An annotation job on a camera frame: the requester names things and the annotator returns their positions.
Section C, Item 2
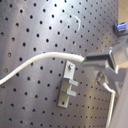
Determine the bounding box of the black perforated pegboard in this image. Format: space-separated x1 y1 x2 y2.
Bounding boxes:
0 0 118 128

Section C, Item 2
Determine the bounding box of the grey metal cable clip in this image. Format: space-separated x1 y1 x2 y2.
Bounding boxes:
58 61 78 108

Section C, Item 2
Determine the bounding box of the blue clip at board edge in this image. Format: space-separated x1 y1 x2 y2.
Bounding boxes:
115 22 127 32

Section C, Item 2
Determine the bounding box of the white braided cable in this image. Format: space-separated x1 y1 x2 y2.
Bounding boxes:
0 51 117 128

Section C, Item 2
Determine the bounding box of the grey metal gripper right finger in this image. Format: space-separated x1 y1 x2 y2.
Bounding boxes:
84 64 126 94

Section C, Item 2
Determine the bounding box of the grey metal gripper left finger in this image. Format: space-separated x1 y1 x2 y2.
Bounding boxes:
86 48 116 69

